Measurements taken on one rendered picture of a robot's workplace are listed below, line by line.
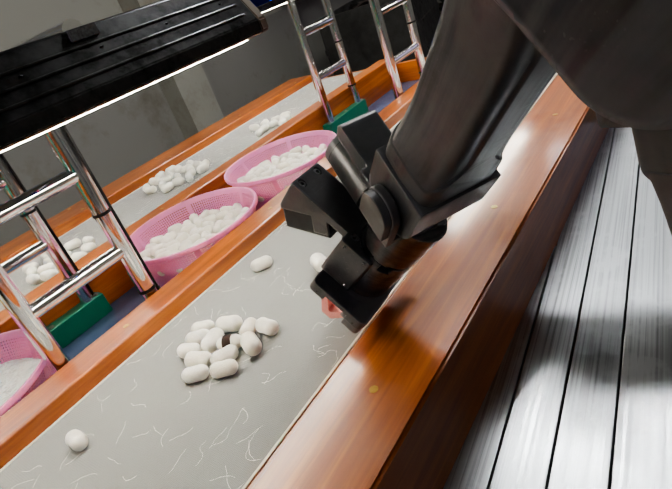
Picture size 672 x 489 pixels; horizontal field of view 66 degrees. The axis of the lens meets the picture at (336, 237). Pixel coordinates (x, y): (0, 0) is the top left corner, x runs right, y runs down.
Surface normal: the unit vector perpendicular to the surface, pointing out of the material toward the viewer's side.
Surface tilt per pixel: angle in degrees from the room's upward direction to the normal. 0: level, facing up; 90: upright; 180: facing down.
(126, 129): 90
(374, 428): 0
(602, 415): 0
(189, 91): 90
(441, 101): 88
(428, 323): 0
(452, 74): 88
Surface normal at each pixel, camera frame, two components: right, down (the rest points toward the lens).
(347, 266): -0.54, 0.54
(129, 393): -0.31, -0.84
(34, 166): 0.83, -0.02
